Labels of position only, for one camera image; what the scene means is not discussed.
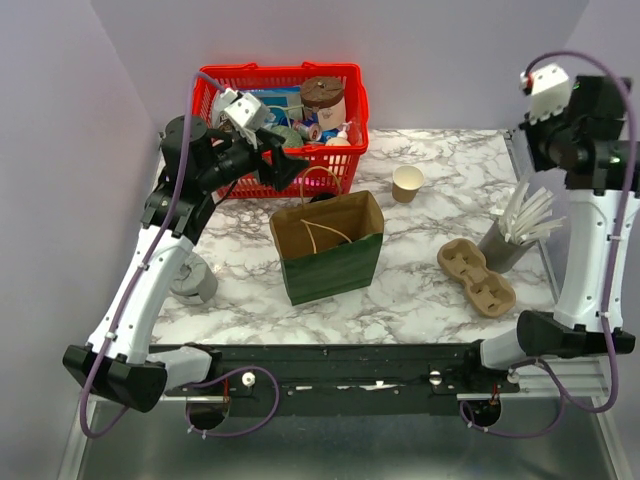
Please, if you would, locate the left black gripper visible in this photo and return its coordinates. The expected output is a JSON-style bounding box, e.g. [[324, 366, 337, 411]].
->
[[198, 126, 310, 193]]

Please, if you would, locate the red plastic shopping basket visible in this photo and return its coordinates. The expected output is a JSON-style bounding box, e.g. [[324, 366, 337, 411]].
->
[[200, 62, 369, 199]]

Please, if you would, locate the green kraft paper bag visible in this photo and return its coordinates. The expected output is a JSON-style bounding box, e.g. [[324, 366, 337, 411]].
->
[[269, 166, 384, 305]]

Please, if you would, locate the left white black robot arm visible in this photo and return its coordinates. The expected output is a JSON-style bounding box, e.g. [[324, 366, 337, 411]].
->
[[63, 115, 309, 412]]

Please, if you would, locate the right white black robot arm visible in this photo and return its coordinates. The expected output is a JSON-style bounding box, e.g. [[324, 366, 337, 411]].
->
[[459, 66, 639, 392]]

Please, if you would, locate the grey cylinder under left arm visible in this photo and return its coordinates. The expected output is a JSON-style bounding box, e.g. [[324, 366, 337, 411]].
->
[[169, 253, 218, 305]]

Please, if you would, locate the green round sponge ball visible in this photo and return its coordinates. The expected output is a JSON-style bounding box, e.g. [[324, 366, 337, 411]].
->
[[272, 125, 305, 149]]

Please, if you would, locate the red bull drink can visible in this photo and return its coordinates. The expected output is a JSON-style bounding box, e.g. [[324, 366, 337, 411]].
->
[[291, 120, 323, 142]]

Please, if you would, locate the blue box in basket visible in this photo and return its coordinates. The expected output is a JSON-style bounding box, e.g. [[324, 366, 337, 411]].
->
[[246, 86, 304, 128]]

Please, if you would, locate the stack of black cup lids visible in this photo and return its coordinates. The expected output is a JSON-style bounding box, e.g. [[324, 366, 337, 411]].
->
[[310, 192, 336, 203]]

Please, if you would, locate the beige pump bottle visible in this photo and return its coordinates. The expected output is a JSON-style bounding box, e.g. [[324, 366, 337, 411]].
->
[[323, 122, 351, 147]]

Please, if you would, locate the silver snack bag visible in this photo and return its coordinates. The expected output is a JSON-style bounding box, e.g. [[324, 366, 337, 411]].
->
[[210, 88, 237, 133]]

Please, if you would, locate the cork lid beige jar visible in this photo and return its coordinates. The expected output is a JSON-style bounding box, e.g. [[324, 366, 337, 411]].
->
[[300, 76, 346, 131]]

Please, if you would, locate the grey holder cup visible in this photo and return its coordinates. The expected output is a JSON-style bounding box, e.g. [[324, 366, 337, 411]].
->
[[478, 221, 532, 274]]

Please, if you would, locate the stack of pulp cup carriers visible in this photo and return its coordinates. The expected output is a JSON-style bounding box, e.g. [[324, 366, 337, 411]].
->
[[437, 238, 516, 318]]

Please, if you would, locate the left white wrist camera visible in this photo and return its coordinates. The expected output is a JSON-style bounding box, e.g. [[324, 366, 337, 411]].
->
[[221, 88, 269, 149]]

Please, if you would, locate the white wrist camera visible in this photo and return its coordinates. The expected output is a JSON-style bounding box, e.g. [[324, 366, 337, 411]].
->
[[221, 88, 269, 149], [520, 63, 572, 125]]

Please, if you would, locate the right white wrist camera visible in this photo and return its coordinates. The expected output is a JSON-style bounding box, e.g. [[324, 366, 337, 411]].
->
[[520, 63, 572, 125]]

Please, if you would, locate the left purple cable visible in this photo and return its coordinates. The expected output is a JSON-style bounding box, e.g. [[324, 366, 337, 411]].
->
[[78, 70, 281, 440]]

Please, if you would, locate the purple cable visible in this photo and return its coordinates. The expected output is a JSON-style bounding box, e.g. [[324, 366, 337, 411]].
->
[[459, 49, 638, 438], [78, 70, 281, 440]]

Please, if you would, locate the aluminium frame rail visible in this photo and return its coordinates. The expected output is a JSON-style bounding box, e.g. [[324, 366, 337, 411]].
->
[[443, 359, 610, 401]]

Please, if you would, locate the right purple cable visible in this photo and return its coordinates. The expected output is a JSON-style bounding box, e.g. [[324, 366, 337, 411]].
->
[[459, 49, 638, 438]]

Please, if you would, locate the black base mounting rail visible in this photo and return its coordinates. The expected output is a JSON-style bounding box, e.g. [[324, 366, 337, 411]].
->
[[169, 342, 519, 418]]

